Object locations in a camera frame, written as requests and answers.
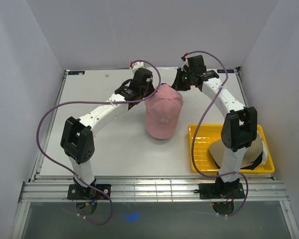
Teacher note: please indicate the beige baseball cap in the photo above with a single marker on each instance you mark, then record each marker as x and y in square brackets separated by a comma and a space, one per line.
[255, 155]

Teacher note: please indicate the left blue corner label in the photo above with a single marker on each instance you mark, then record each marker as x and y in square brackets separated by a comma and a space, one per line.
[76, 73]

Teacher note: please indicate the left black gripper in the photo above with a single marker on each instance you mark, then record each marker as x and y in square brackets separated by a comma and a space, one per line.
[151, 89]

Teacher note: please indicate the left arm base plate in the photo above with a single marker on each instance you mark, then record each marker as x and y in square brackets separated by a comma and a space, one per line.
[102, 191]

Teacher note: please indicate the blue corner label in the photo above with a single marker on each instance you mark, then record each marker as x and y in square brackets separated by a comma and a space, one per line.
[228, 71]
[76, 73]

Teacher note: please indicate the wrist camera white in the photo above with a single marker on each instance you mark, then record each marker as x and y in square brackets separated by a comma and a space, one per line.
[134, 66]
[185, 66]

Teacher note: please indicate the pink baseball cap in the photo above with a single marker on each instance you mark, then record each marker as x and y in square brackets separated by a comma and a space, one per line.
[162, 112]

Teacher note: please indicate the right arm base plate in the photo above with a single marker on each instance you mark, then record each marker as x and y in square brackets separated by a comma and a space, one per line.
[212, 191]

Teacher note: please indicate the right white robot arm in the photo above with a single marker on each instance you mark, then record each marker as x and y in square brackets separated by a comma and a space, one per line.
[238, 132]

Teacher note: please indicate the yellow plastic tray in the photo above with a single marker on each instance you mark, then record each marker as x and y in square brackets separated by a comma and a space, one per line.
[208, 134]

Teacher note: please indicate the right blue corner label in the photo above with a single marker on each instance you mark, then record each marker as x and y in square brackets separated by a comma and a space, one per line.
[228, 71]

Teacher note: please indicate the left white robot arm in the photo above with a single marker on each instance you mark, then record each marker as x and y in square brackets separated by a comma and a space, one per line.
[78, 135]

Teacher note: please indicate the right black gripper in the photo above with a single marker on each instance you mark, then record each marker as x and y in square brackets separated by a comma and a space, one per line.
[176, 84]

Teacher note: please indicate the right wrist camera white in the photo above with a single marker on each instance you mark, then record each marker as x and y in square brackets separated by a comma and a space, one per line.
[185, 66]

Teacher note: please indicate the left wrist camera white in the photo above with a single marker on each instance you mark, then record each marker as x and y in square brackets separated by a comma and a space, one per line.
[134, 66]

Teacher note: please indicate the aluminium frame rail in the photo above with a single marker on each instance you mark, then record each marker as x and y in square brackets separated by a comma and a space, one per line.
[132, 190]

